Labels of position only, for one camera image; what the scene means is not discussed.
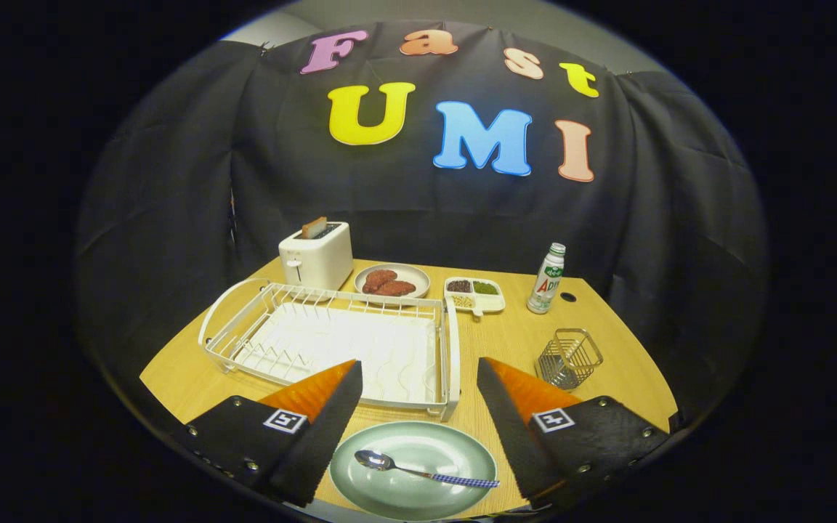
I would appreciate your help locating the white divided grain dish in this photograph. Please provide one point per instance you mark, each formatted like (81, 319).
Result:
(495, 303)

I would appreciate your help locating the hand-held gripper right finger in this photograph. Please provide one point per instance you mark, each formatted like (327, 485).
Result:
(509, 421)

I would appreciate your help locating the toast slice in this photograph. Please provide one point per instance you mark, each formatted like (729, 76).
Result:
(313, 228)

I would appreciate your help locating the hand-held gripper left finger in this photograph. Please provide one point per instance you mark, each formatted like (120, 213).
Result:
(331, 421)

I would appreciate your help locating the white toaster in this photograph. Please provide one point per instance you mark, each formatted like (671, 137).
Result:
(320, 261)

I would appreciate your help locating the brown meat piece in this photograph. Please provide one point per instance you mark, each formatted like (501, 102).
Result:
(378, 278)
(397, 288)

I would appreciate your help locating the small beige plate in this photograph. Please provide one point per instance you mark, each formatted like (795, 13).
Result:
(418, 276)

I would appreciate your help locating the pale green plate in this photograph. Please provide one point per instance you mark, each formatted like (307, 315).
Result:
(418, 443)

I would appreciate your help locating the black backdrop cloth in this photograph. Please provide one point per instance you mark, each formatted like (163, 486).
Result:
(680, 254)

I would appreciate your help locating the white green drink bottle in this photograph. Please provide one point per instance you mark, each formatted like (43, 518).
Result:
(546, 287)

